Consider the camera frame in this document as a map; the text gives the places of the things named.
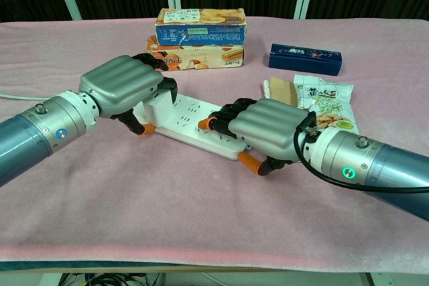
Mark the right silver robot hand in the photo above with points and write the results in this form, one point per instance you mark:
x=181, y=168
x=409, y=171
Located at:
x=268, y=125

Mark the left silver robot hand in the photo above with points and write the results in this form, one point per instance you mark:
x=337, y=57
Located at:
x=120, y=81

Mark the small white plug adapter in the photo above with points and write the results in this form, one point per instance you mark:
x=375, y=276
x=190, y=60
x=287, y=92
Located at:
x=160, y=109

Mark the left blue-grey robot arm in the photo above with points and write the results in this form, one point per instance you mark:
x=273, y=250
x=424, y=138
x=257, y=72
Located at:
x=37, y=135

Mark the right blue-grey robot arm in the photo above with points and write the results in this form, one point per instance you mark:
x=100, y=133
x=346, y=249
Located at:
x=375, y=165

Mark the brown notebook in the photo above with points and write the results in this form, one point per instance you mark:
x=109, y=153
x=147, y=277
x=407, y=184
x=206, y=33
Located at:
x=281, y=91

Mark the white green snack bag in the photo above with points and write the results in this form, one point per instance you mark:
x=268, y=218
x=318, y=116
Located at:
x=332, y=105

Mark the dark blue long box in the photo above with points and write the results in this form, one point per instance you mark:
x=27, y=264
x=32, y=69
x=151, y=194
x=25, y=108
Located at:
x=305, y=60

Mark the white power strip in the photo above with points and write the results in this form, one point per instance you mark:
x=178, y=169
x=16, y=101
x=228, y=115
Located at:
x=191, y=125

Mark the blue orange biscuit box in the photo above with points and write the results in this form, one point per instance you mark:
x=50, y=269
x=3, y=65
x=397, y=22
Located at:
x=201, y=28

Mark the pink tablecloth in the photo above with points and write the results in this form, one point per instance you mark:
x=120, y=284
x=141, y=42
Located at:
x=167, y=205

